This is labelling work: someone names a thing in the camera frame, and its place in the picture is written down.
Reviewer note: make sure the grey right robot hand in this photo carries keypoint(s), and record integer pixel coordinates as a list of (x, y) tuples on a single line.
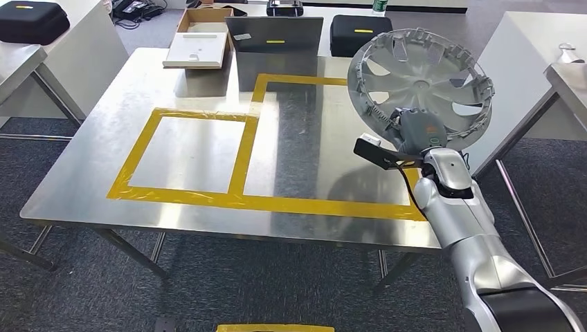
[(419, 133)]

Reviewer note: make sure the silver plastic hubcap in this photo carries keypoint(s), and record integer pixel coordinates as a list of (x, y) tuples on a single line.
[(422, 68)]

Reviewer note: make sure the steel workbench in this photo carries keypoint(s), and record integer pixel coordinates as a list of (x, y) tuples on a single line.
[(183, 156)]

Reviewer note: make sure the black case yellow sticker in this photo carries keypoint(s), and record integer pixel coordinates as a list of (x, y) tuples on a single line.
[(32, 23), (360, 39)]

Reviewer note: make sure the green label bottle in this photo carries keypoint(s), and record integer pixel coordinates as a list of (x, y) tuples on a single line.
[(380, 7)]

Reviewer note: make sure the steel table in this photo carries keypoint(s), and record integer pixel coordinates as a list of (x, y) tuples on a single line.
[(18, 68), (571, 91)]

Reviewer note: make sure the chrome metal fitting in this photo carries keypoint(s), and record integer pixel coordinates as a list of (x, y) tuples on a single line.
[(568, 54)]

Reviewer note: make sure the grey laptop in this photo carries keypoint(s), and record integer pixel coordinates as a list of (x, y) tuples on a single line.
[(275, 32)]

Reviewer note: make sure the white foam board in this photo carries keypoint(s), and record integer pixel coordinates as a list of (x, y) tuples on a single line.
[(197, 50)]

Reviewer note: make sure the cardboard box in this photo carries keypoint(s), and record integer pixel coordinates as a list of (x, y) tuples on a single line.
[(204, 16)]

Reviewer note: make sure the black desk telephone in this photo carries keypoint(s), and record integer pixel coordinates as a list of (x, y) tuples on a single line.
[(130, 8)]

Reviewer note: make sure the grey robot foot plate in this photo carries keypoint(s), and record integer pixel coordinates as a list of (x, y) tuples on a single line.
[(165, 325)]

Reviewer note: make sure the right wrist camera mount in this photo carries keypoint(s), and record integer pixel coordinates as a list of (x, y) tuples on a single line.
[(374, 153)]

